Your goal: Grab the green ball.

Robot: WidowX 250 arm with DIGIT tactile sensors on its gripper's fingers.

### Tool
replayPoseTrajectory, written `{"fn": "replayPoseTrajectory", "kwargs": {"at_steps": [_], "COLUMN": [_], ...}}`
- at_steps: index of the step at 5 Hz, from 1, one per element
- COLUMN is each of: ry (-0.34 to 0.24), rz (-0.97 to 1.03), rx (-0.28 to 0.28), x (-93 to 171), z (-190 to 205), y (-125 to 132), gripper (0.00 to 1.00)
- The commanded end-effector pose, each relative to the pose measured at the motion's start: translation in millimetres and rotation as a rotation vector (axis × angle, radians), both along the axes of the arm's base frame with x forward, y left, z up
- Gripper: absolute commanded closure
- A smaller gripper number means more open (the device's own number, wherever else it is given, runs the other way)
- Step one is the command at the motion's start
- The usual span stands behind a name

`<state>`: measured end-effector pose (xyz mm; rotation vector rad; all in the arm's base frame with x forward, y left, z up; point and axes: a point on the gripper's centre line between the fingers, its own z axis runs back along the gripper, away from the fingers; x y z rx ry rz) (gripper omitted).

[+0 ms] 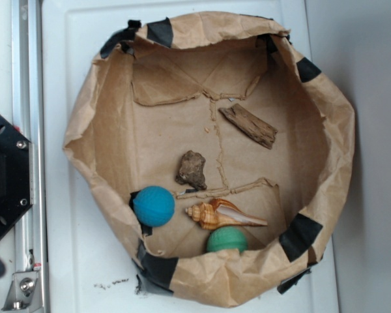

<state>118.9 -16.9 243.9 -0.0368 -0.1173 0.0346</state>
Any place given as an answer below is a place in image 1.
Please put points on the blue rubber ball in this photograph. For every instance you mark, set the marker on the blue rubber ball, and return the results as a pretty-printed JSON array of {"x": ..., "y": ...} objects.
[{"x": 154, "y": 206}]

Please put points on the green rubber ball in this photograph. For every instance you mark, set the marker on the green rubber ball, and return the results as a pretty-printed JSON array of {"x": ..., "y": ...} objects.
[{"x": 227, "y": 238}]

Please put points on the brown rock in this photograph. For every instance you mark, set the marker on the brown rock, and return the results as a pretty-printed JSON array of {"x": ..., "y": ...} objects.
[{"x": 191, "y": 170}]

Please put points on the brown paper bag bin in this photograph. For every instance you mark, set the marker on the brown paper bag bin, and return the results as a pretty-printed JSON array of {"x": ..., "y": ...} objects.
[{"x": 153, "y": 94}]

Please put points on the striped conch seashell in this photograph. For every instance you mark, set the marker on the striped conch seashell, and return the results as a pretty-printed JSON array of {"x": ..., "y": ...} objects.
[{"x": 219, "y": 213}]

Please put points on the brown driftwood piece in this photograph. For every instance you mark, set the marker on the brown driftwood piece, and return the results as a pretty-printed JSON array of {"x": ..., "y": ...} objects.
[{"x": 255, "y": 128}]

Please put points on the aluminium frame rail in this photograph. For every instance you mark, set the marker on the aluminium frame rail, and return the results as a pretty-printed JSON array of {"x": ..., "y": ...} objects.
[{"x": 27, "y": 113}]

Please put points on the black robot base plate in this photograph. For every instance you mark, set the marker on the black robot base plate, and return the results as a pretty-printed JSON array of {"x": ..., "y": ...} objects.
[{"x": 15, "y": 186}]

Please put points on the metal corner bracket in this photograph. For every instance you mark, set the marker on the metal corner bracket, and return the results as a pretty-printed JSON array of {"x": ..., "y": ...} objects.
[{"x": 24, "y": 293}]

